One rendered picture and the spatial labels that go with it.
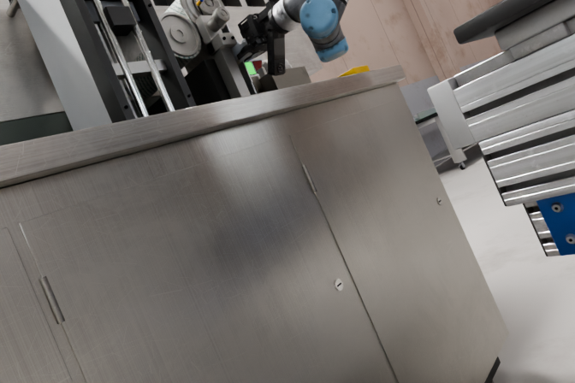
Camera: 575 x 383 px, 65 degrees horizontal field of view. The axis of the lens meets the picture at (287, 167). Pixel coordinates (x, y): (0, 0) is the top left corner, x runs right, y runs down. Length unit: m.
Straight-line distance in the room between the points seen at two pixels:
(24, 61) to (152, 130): 0.76
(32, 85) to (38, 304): 0.85
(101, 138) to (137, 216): 0.11
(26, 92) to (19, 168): 0.76
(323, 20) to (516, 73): 0.45
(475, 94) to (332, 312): 0.45
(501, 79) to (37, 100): 1.10
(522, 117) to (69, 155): 0.54
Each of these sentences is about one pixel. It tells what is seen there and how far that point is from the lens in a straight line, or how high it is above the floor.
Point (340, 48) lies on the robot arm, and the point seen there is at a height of 0.96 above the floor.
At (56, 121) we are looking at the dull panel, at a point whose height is 1.12.
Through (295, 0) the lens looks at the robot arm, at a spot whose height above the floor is 1.11.
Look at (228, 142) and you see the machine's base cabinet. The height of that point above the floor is 0.83.
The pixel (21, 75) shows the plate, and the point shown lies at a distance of 1.35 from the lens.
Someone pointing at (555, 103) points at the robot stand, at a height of 0.70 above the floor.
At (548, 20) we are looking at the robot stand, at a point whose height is 0.78.
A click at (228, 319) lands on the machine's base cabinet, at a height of 0.59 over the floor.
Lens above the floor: 0.74
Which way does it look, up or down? 1 degrees up
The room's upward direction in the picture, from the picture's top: 24 degrees counter-clockwise
